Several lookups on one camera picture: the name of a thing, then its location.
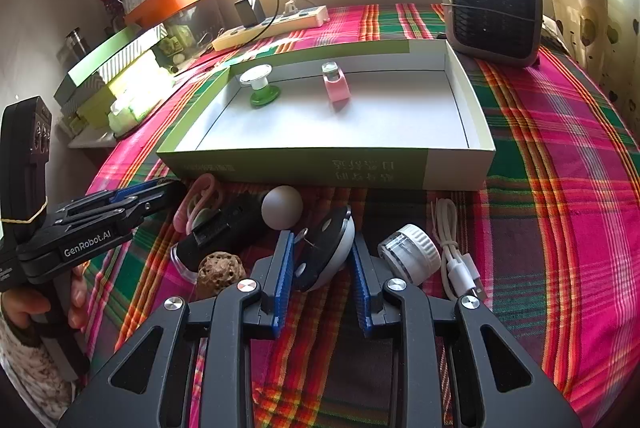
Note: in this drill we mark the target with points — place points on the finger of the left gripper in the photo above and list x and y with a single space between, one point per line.
135 188
166 195

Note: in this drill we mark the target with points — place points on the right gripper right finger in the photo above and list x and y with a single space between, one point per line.
492 379

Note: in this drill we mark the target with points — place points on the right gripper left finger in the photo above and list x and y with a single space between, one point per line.
149 381

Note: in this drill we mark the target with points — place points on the pink oval clip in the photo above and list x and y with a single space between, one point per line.
204 193

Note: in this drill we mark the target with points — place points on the black rectangular device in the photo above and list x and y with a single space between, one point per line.
233 228

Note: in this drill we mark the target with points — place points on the large brown walnut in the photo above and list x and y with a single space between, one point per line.
216 272

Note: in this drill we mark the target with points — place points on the white ball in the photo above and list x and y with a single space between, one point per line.
282 207

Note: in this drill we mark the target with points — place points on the small white jar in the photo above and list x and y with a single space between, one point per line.
411 254

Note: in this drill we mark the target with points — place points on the green white spool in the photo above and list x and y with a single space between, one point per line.
263 93

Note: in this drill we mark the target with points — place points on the black oval disc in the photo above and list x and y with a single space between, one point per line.
325 248

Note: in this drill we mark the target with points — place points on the pink clip with white insert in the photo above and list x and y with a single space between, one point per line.
335 82

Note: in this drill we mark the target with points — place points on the person left hand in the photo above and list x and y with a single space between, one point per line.
20 304

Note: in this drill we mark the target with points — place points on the stacked green boxes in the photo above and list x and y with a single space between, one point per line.
123 73

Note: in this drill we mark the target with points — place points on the plaid bed blanket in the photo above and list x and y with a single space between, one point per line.
554 232

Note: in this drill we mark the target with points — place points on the white plug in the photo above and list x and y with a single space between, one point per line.
293 6

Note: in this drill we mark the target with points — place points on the white power strip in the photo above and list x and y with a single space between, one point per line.
282 24

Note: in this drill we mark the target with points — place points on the green white cardboard box tray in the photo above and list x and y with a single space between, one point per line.
413 121

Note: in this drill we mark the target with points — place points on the grey portable heater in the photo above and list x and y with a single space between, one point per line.
501 31

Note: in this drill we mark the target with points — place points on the heart pattern curtain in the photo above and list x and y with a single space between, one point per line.
603 37

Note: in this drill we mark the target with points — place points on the black camera box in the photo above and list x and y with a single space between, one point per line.
25 150

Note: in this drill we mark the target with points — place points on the black charger with cable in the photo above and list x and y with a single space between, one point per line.
252 14

